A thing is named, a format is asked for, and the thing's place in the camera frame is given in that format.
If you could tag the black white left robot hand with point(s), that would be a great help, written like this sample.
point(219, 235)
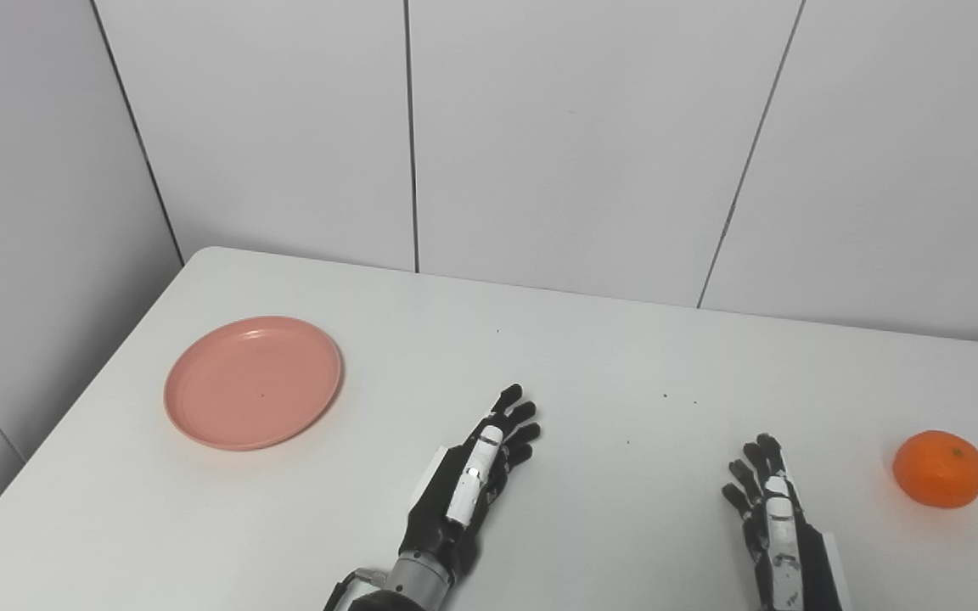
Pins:
point(455, 509)

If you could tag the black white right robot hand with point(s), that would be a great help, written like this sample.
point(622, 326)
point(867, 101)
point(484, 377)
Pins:
point(786, 543)

